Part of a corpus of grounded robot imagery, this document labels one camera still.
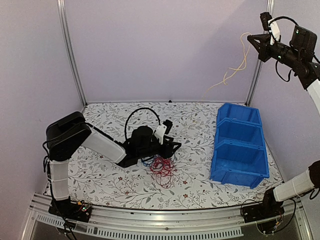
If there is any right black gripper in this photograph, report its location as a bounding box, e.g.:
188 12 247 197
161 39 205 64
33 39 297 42
248 33 302 68

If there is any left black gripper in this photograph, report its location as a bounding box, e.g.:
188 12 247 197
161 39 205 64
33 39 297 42
137 137 181 160

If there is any red cable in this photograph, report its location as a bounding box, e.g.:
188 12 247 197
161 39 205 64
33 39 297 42
149 156 176 188

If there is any blue cable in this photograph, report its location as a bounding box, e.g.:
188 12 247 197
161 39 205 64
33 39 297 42
139 156 156 168

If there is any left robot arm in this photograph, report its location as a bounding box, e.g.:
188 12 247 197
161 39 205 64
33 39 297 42
42 111 182 217

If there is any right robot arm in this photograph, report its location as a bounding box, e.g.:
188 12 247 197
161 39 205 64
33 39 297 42
247 26 320 218

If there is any blue three-compartment bin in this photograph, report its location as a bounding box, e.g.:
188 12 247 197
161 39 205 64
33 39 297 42
210 103 270 189

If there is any floral table mat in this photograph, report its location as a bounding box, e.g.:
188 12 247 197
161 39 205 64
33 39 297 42
52 101 281 210

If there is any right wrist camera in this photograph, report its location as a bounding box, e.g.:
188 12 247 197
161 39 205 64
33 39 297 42
260 12 281 45

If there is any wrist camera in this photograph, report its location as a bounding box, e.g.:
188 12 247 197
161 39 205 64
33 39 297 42
260 12 281 45
154 119 173 145

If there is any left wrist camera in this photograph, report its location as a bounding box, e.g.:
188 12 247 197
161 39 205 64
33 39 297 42
154 119 173 145

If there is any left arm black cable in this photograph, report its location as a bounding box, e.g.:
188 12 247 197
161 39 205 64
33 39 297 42
124 107 162 143

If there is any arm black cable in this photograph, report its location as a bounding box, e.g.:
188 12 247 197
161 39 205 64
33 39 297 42
124 107 162 143
268 16 301 83

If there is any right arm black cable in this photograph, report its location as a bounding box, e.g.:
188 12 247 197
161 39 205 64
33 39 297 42
268 16 301 83

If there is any right aluminium frame post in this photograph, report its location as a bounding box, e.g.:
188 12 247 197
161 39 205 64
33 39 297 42
245 0 275 107

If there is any aluminium frame post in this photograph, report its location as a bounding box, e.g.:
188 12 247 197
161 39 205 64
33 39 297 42
245 0 275 107
56 0 88 107

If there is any aluminium front rail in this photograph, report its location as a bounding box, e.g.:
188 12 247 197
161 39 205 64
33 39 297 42
21 194 315 240

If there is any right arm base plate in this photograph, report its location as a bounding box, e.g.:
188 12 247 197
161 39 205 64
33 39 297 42
240 203 285 223

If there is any left aluminium frame post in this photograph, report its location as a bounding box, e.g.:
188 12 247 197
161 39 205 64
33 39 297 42
56 0 88 107

